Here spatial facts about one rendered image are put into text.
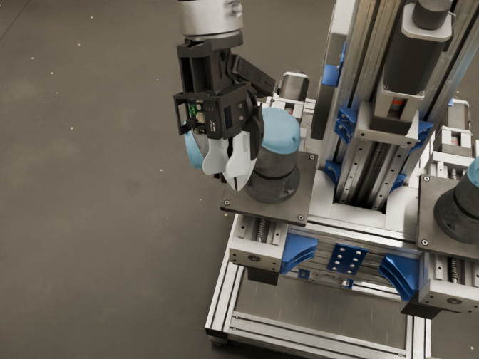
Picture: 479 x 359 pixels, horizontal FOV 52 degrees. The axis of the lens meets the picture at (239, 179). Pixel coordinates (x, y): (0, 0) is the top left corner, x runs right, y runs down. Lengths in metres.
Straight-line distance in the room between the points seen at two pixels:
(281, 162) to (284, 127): 0.08
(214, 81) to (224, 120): 0.05
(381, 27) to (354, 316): 1.28
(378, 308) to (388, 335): 0.11
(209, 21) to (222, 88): 0.08
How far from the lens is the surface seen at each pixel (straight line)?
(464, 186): 1.22
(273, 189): 1.22
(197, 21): 0.58
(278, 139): 1.09
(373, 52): 1.11
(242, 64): 0.63
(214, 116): 0.59
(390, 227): 1.38
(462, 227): 1.28
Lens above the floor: 2.12
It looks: 57 degrees down
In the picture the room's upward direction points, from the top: straight up
